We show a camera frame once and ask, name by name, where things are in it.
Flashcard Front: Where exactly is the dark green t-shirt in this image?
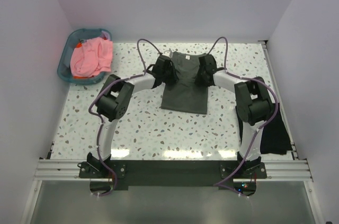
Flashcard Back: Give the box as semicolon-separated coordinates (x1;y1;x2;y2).
161;52;208;114

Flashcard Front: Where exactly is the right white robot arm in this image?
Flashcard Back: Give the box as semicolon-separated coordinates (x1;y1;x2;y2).
195;55;278;178

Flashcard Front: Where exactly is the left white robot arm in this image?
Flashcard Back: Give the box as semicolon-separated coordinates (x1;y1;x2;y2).
87;55;178;177

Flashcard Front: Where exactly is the pink t-shirt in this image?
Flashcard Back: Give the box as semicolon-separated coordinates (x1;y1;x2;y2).
70;37;113;78

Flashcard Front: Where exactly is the black folded t-shirt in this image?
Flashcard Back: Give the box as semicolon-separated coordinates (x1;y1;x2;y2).
237;106;292;159

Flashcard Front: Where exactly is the teal laundry basket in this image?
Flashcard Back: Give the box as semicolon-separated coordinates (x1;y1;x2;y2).
57;28;112;85

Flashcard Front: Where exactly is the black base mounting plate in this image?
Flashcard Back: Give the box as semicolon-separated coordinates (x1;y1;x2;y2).
78;159;267;192

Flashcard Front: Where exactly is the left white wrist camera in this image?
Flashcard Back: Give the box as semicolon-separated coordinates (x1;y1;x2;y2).
163;50;173;59

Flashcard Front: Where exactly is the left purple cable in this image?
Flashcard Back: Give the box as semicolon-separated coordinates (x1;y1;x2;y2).
88;38;165;197

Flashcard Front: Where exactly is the purple cable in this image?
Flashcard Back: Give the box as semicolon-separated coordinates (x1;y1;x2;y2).
209;37;280;192
88;38;165;197

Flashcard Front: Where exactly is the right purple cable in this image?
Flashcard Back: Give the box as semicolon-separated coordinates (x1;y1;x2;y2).
209;37;280;192

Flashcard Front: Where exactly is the aluminium frame rail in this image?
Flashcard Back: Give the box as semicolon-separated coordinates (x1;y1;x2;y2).
34;159;313;182

